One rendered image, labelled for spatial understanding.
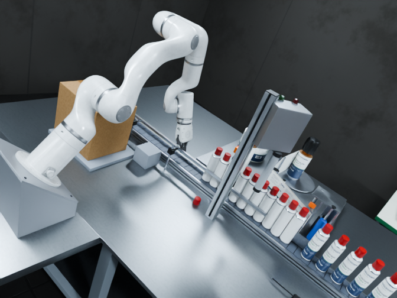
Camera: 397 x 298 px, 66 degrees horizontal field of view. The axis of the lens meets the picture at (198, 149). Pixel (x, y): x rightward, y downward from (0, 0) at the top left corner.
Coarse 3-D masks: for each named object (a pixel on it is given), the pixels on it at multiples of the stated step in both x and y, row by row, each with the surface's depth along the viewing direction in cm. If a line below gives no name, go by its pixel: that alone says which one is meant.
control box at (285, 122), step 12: (276, 108) 114; (288, 108) 115; (300, 108) 121; (264, 120) 120; (276, 120) 116; (288, 120) 118; (300, 120) 120; (264, 132) 119; (276, 132) 120; (288, 132) 122; (300, 132) 124; (264, 144) 122; (276, 144) 124; (288, 144) 126
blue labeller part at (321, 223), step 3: (321, 219) 137; (318, 222) 137; (321, 222) 136; (324, 222) 136; (315, 225) 139; (318, 225) 137; (321, 225) 137; (324, 225) 137; (315, 228) 138; (318, 228) 138; (321, 228) 137; (312, 231) 140; (315, 231) 139; (309, 234) 142; (312, 234) 140; (309, 237) 141; (312, 237) 140; (309, 240) 142
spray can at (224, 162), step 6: (228, 156) 152; (222, 162) 153; (228, 162) 154; (216, 168) 157; (222, 168) 154; (216, 174) 157; (222, 174) 157; (210, 180) 161; (216, 180) 158; (216, 186) 161
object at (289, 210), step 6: (294, 204) 136; (288, 210) 138; (294, 210) 138; (282, 216) 140; (288, 216) 139; (276, 222) 143; (282, 222) 141; (288, 222) 141; (276, 228) 143; (282, 228) 142; (276, 234) 144
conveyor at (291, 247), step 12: (144, 132) 183; (156, 144) 177; (180, 156) 175; (192, 168) 169; (252, 216) 152; (264, 228) 148; (276, 240) 144; (300, 252) 142; (312, 264) 138; (324, 276) 135; (336, 288) 132
